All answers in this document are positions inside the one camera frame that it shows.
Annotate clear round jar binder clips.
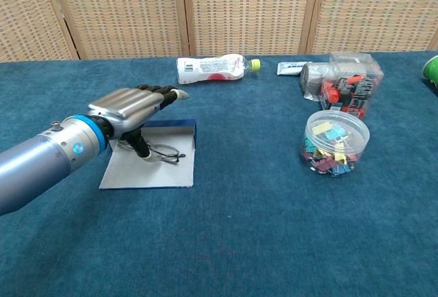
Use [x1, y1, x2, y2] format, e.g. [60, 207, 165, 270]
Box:
[299, 109, 371, 177]

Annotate clear box with red items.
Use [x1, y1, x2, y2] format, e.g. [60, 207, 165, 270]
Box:
[318, 51, 385, 120]

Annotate blue cardboard glasses case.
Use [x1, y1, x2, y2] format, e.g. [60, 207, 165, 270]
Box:
[98, 119, 198, 191]

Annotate plastic bottle with white label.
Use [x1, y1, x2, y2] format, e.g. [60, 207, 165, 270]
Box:
[176, 54, 262, 86]

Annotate green chips can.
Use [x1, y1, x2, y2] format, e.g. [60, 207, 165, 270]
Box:
[421, 54, 438, 90]

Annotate thin metal frame eyeglasses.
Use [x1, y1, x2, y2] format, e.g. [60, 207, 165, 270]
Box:
[118, 139, 186, 166]

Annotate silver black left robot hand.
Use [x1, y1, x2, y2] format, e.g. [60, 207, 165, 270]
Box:
[87, 84, 190, 164]

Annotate blue table cloth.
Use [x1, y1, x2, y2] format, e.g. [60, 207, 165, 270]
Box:
[0, 50, 438, 297]

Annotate white blue toothpaste tube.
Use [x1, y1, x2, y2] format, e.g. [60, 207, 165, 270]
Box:
[276, 60, 314, 77]

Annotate woven wicker screen panel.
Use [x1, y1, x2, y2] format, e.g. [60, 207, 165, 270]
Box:
[181, 0, 322, 57]
[0, 0, 80, 64]
[44, 0, 191, 60]
[306, 0, 438, 55]

